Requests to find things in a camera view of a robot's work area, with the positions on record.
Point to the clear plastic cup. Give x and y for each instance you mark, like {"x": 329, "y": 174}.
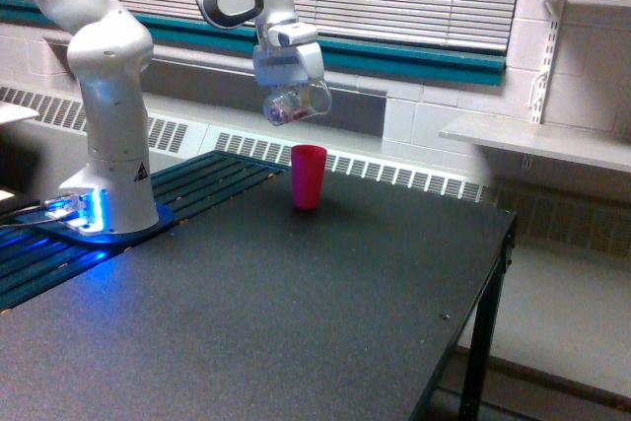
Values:
{"x": 283, "y": 105}

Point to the baseboard radiator heater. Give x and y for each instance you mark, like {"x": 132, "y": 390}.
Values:
{"x": 543, "y": 215}

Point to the white lower wall shelf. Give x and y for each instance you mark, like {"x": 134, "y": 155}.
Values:
{"x": 571, "y": 145}

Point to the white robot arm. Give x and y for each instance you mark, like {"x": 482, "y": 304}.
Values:
{"x": 109, "y": 49}

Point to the blue slotted mounting plate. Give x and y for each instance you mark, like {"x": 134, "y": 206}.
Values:
{"x": 106, "y": 210}

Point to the black table leg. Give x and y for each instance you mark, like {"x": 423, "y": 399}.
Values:
{"x": 483, "y": 331}

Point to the pink plastic cup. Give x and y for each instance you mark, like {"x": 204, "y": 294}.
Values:
{"x": 307, "y": 172}

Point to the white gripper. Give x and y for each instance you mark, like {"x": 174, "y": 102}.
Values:
{"x": 289, "y": 55}

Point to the white shelf bracket rail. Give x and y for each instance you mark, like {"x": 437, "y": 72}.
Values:
{"x": 539, "y": 86}

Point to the white object at left edge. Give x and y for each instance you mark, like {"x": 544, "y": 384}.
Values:
{"x": 11, "y": 113}

